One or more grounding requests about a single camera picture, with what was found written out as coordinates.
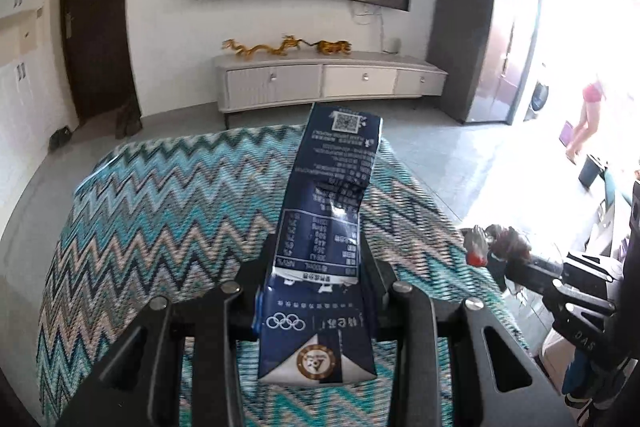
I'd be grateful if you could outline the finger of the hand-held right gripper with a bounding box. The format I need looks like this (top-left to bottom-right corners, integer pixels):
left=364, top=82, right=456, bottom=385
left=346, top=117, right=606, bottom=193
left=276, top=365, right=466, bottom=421
left=540, top=284, right=631, bottom=375
left=492, top=252, right=623, bottom=294

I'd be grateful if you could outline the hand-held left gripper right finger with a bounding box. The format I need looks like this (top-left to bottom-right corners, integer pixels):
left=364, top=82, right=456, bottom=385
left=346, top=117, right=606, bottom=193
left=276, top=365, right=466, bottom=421
left=357, top=237, right=576, bottom=427

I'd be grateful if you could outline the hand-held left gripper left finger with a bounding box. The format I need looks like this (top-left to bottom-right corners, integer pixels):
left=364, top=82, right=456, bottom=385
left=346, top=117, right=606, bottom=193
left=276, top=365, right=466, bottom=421
left=57, top=234, right=278, bottom=427

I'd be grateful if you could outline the clear plastic bag red ribbon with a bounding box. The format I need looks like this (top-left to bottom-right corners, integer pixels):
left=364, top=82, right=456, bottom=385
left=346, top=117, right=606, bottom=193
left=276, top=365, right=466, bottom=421
left=462, top=224, right=533, bottom=268

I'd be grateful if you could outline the dark blue milk carton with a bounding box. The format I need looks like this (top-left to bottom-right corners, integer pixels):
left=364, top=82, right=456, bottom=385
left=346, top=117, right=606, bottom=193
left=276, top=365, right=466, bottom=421
left=254, top=103, right=383, bottom=383

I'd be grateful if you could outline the person's right hand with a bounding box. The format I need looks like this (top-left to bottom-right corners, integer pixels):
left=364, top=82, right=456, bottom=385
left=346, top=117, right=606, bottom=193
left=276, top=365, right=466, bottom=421
left=562, top=347, right=617, bottom=414

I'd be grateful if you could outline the dark bucket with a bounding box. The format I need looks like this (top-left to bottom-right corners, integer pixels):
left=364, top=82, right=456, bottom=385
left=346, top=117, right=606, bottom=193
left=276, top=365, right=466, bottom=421
left=578, top=153, right=608, bottom=188

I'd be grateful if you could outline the teal zigzag blanket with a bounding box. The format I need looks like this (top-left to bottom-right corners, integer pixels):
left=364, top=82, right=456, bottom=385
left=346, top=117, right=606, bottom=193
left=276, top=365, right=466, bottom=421
left=37, top=124, right=531, bottom=427

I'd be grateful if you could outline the washing machine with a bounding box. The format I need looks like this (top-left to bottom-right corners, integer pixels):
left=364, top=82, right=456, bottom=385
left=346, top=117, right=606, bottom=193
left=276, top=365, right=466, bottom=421
left=525, top=64, right=551, bottom=122

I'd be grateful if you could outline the pair of brown boots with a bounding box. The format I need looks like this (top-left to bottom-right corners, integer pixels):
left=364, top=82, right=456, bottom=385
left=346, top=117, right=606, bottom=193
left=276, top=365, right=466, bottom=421
left=114, top=99, right=143, bottom=138

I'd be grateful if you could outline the cream television cabinet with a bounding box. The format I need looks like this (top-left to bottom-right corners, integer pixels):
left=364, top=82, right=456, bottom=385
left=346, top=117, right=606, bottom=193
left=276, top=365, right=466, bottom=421
left=214, top=50, right=449, bottom=128

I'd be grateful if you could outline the golden dragon ornament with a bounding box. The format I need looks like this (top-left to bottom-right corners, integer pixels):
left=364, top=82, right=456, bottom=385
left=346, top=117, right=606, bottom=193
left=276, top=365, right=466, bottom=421
left=222, top=36, right=306, bottom=58

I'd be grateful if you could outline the pair of black shoes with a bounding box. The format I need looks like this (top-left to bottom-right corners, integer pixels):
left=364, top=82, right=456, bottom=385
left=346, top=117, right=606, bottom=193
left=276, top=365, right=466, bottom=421
left=48, top=127, right=73, bottom=151

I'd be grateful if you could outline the golden tiger ornament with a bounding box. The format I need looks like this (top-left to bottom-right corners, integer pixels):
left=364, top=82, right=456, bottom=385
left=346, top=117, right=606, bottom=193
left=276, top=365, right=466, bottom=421
left=314, top=40, right=351, bottom=56

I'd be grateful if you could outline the tall grey cabinet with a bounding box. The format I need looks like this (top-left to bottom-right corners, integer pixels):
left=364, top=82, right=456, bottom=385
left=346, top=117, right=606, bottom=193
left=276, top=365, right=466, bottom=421
left=427, top=0, right=543, bottom=125

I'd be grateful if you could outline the white built-in cabinet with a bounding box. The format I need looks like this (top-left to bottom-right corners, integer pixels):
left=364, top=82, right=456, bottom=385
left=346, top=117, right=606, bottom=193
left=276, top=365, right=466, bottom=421
left=0, top=0, right=71, bottom=168

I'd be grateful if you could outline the dark brown door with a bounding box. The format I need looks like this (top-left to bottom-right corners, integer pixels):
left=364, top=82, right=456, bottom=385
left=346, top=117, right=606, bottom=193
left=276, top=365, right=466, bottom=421
left=59, top=0, right=142, bottom=128

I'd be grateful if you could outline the television cable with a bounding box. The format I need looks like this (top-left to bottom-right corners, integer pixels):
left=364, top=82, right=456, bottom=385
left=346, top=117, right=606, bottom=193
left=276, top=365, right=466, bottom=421
left=350, top=2, right=396, bottom=52

